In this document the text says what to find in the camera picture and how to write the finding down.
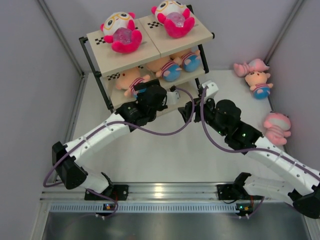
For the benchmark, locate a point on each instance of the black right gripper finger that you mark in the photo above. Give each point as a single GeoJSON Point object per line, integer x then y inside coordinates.
{"type": "Point", "coordinates": [188, 108]}
{"type": "Point", "coordinates": [187, 116]}

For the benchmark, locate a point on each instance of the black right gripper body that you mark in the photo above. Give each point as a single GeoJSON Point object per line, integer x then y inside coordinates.
{"type": "Point", "coordinates": [209, 111]}

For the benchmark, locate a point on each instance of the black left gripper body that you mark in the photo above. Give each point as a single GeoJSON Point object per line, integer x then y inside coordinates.
{"type": "Point", "coordinates": [161, 106]}

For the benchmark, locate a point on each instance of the peach doll blue pants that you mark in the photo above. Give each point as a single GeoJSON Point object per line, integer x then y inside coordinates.
{"type": "Point", "coordinates": [166, 68]}
{"type": "Point", "coordinates": [128, 79]}
{"type": "Point", "coordinates": [257, 82]}

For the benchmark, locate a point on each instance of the white pink panda plush glasses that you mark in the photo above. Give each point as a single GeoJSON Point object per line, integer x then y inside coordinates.
{"type": "Point", "coordinates": [120, 31]}

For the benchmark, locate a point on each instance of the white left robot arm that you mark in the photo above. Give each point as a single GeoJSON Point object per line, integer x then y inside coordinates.
{"type": "Point", "coordinates": [70, 159]}

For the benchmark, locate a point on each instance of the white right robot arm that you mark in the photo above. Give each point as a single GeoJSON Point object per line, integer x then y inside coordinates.
{"type": "Point", "coordinates": [221, 122]}

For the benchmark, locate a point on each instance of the beige three-tier shelf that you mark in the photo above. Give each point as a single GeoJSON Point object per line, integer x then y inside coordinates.
{"type": "Point", "coordinates": [107, 65]}

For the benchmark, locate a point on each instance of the peach doll on middle shelf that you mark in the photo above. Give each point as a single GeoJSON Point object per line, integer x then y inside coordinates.
{"type": "Point", "coordinates": [190, 60]}

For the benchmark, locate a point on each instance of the white panda toy on shelf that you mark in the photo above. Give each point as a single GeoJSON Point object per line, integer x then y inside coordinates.
{"type": "Point", "coordinates": [175, 17]}

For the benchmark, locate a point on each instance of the pink plush far corner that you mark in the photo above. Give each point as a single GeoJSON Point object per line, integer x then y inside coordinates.
{"type": "Point", "coordinates": [241, 70]}

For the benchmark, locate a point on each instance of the pink striped plush right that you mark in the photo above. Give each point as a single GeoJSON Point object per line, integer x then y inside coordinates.
{"type": "Point", "coordinates": [278, 128]}

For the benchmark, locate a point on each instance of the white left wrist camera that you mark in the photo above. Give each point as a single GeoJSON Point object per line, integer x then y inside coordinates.
{"type": "Point", "coordinates": [171, 98]}

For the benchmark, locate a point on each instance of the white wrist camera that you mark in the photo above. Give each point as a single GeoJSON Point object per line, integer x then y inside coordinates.
{"type": "Point", "coordinates": [171, 98]}
{"type": "Point", "coordinates": [208, 89]}

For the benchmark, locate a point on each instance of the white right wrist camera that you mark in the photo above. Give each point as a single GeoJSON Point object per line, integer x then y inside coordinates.
{"type": "Point", "coordinates": [208, 89]}

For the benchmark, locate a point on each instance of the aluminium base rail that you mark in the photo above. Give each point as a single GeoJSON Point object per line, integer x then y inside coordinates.
{"type": "Point", "coordinates": [135, 191]}

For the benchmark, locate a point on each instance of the aluminium frame post left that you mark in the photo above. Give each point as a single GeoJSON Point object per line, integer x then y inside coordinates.
{"type": "Point", "coordinates": [59, 34]}

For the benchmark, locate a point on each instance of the aluminium frame post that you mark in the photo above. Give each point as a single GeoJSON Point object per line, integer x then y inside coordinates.
{"type": "Point", "coordinates": [288, 21]}
{"type": "Point", "coordinates": [59, 34]}

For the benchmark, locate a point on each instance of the aluminium frame post right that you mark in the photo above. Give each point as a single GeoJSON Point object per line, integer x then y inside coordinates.
{"type": "Point", "coordinates": [288, 21]}

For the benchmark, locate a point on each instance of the white slotted cable duct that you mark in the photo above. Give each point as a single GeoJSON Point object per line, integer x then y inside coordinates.
{"type": "Point", "coordinates": [135, 207]}

